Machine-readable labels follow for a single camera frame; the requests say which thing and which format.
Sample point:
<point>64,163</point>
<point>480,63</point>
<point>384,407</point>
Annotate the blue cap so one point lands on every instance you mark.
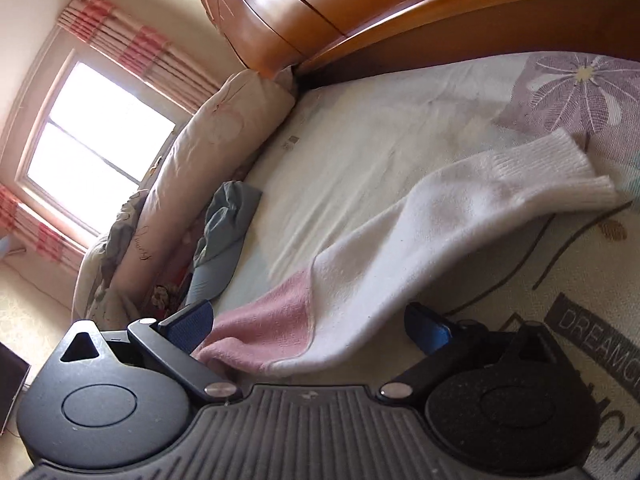
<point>225,230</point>

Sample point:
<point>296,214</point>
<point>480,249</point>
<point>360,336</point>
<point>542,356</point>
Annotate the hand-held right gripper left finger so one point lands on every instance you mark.
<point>190,325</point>

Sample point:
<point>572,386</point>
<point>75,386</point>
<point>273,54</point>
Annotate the wooden headboard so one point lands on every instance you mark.
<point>350,5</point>

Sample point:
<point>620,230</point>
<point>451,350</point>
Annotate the window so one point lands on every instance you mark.
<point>95,140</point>

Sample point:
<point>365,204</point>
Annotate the pink checked curtain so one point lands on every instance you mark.
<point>135,45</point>
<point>40,225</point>

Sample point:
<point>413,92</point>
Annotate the pink and white sweater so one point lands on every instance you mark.
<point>425,235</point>

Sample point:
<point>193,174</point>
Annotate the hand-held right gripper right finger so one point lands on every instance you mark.
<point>425,330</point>

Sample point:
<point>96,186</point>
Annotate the grey floral pillow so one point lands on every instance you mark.
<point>110,260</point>

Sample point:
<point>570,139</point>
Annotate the beige floral quilt roll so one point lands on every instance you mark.
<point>215,150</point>

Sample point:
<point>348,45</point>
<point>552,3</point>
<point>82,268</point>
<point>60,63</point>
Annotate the black television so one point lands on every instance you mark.
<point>12,385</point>

